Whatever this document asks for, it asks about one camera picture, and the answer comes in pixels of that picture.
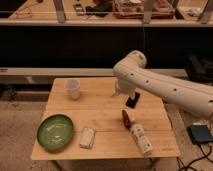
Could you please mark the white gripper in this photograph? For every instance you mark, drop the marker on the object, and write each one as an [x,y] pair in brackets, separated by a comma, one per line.
[123,87]

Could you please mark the dark red pepper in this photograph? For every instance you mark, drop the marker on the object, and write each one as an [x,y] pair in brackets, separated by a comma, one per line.
[126,119]

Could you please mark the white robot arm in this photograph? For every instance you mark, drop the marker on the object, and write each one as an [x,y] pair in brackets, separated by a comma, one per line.
[193,97]

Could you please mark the green ceramic bowl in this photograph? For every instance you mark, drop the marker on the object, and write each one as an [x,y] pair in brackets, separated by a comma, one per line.
[55,132]

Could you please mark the wooden table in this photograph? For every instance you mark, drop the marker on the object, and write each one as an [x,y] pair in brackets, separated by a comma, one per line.
[99,109]

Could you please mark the white plastic bottle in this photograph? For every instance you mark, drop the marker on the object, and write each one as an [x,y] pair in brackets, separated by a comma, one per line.
[142,141]

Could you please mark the white sponge block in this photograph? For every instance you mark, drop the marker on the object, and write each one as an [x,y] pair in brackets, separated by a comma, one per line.
[87,138]

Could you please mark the dark blue box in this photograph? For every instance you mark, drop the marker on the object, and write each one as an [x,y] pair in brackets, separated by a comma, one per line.
[199,134]

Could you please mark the plastic tray on shelf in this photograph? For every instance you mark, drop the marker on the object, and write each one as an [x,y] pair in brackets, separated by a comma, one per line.
[162,9]

